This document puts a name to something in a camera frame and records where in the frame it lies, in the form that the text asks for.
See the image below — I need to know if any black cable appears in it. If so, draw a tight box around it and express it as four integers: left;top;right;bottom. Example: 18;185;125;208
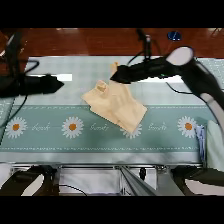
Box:
0;94;30;130
57;183;90;197

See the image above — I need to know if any blue and white garment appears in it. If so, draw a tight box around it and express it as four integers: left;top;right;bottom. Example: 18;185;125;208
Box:
194;123;208;165

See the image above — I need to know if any pale yellow shirt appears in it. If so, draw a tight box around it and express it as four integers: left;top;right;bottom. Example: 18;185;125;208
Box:
81;61;149;134

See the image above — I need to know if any blue round object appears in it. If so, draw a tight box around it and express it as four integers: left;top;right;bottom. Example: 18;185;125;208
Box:
166;30;183;43

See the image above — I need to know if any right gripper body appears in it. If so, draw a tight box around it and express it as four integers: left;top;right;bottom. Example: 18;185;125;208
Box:
109;62;148;85

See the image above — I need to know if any pale green garment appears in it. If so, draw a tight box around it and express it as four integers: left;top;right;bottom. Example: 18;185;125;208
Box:
205;119;224;173

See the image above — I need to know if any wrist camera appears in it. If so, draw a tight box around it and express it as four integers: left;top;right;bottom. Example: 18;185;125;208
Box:
135;28;155;62
4;31;26;78

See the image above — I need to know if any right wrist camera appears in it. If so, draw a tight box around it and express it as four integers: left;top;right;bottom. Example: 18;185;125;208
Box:
135;28;155;62

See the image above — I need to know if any silver frame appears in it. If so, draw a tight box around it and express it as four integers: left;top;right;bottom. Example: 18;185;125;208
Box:
9;161;205;197

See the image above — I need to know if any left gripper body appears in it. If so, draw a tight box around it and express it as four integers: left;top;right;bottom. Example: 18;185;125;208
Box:
34;73;65;95

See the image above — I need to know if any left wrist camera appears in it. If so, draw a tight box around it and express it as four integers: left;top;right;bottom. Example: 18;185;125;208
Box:
4;31;26;78

